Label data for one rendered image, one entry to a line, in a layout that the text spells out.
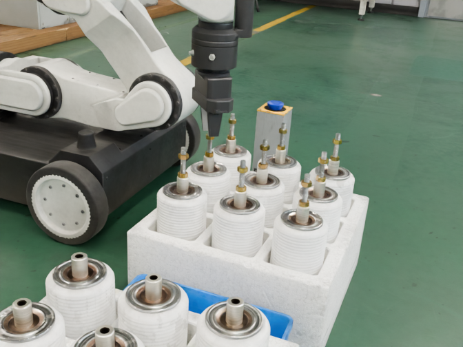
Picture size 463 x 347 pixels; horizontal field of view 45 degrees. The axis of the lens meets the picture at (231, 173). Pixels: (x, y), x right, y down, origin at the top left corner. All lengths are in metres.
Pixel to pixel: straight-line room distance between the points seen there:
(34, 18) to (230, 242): 2.76
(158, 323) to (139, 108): 0.72
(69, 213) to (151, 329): 0.65
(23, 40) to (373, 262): 2.49
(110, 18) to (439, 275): 0.98
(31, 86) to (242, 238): 0.77
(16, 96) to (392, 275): 1.05
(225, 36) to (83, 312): 0.54
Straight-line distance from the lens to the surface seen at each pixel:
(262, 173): 1.11
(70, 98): 1.53
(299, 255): 0.97
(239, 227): 0.99
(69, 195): 1.33
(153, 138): 1.52
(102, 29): 1.41
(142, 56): 1.38
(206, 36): 1.04
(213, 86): 1.06
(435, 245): 1.53
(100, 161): 1.34
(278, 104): 1.36
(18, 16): 3.68
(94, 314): 0.83
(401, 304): 1.28
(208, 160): 1.14
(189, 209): 1.03
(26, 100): 1.56
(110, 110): 1.42
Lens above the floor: 0.72
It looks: 24 degrees down
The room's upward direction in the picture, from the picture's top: 4 degrees clockwise
